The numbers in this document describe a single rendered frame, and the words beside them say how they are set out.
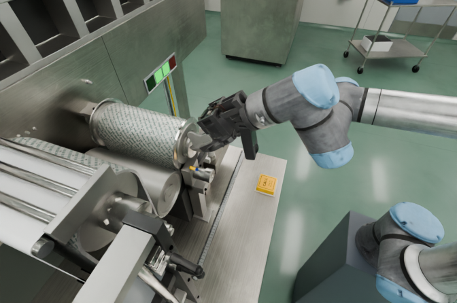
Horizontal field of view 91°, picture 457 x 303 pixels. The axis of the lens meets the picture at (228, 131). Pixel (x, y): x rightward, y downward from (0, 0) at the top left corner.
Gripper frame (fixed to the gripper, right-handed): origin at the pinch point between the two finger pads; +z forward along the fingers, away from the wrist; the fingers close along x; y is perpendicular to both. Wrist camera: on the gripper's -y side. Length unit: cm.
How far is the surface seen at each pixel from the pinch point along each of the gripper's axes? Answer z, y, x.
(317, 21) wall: 51, -111, -450
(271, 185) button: 6.2, -40.1, -15.6
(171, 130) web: 2.5, 7.2, 1.4
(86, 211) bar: -9.3, 13.5, 28.5
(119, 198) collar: -3.2, 9.2, 23.2
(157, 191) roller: 6.6, -0.1, 14.2
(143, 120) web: 9.1, 12.9, 0.8
